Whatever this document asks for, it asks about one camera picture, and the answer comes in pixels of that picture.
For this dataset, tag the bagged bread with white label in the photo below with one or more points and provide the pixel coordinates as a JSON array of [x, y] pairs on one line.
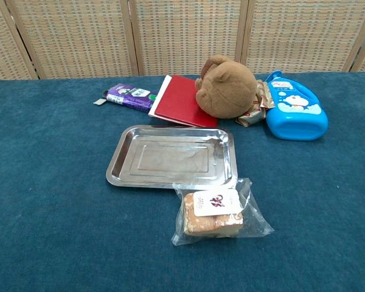
[[213, 222]]

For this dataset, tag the rectangular silver metal tray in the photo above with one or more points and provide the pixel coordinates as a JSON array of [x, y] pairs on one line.
[[173, 158]]

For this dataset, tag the red notebook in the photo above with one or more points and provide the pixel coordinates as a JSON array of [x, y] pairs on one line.
[[179, 103]]

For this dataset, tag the brown plush bear toy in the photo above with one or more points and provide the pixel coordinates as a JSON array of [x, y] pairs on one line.
[[228, 91]]

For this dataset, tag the purple snack package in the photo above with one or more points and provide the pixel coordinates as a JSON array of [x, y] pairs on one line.
[[130, 96]]

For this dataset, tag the gold and red snack wrapper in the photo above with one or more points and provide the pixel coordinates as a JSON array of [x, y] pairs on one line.
[[255, 114]]

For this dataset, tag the woven folding screen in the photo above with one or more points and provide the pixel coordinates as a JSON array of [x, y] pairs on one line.
[[182, 36]]

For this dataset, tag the blue cartoon detergent bottle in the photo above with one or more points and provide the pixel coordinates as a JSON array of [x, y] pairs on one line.
[[295, 112]]

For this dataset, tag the teal table cloth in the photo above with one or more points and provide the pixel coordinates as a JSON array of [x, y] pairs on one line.
[[48, 197]]

